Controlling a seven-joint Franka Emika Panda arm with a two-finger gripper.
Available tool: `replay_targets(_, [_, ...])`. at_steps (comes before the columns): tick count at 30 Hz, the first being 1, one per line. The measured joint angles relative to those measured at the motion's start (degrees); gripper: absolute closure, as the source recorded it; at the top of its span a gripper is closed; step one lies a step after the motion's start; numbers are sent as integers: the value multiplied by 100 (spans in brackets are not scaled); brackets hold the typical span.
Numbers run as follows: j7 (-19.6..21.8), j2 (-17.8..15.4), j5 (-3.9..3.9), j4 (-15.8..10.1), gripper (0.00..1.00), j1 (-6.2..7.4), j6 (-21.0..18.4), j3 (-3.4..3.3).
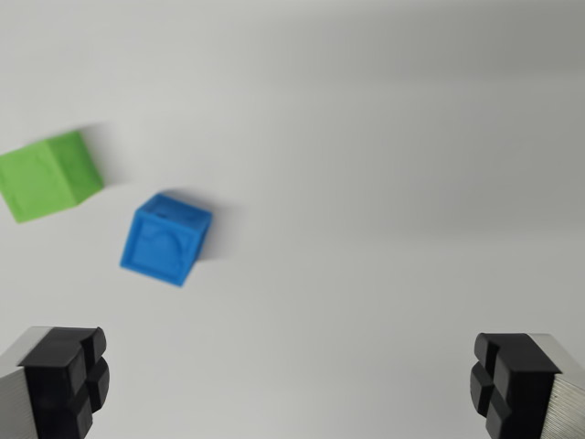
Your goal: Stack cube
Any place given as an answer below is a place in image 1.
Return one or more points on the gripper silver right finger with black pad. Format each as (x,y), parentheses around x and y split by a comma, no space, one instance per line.
(525,388)

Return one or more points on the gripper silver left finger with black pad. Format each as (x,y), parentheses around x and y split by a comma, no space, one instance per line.
(55,388)

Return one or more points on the blue cube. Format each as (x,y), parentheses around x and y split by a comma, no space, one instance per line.
(160,244)

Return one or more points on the green cube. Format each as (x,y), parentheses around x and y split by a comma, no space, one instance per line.
(43,178)

